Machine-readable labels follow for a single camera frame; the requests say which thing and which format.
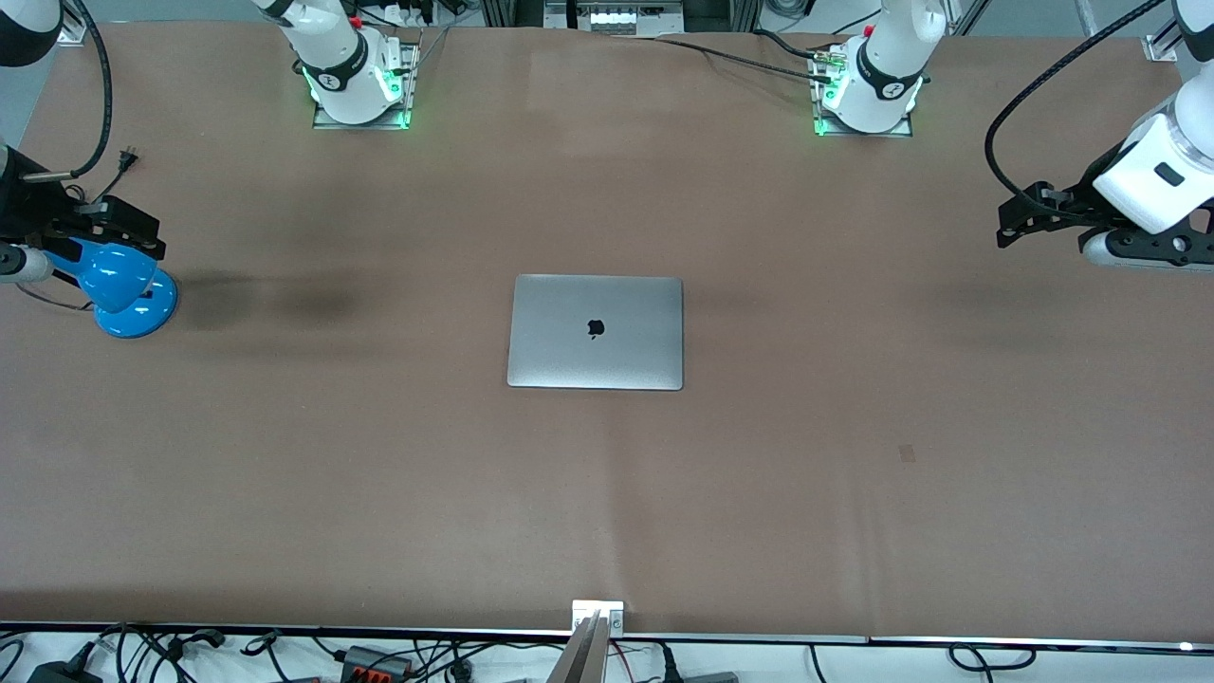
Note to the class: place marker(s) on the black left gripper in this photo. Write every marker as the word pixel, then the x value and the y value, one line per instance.
pixel 1070 207

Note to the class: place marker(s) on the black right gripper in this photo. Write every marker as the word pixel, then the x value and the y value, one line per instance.
pixel 27 204

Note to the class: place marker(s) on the silver grey laptop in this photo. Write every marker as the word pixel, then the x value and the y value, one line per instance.
pixel 596 351

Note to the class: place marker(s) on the blue desk lamp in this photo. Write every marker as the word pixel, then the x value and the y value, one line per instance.
pixel 133 304

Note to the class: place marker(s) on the white power strip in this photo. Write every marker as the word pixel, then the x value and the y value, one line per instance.
pixel 410 13

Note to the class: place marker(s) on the black power adapter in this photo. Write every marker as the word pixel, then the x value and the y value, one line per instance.
pixel 62 672

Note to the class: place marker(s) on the grey control box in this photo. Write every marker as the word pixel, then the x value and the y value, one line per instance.
pixel 612 17

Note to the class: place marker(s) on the black box with orange connectors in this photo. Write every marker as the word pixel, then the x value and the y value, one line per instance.
pixel 375 662

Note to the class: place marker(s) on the metal table edge strip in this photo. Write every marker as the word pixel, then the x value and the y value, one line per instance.
pixel 759 637

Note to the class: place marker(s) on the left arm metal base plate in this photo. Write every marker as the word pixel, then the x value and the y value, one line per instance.
pixel 901 134

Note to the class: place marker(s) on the aluminium frame corner post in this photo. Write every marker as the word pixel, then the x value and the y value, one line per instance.
pixel 71 33
pixel 1159 47

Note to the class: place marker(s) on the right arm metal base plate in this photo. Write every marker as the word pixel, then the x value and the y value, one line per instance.
pixel 413 85

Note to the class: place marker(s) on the small metal table-edge bracket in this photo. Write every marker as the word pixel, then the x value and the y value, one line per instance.
pixel 597 607

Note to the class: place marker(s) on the grey aluminium camera mast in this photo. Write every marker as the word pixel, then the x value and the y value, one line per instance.
pixel 579 659

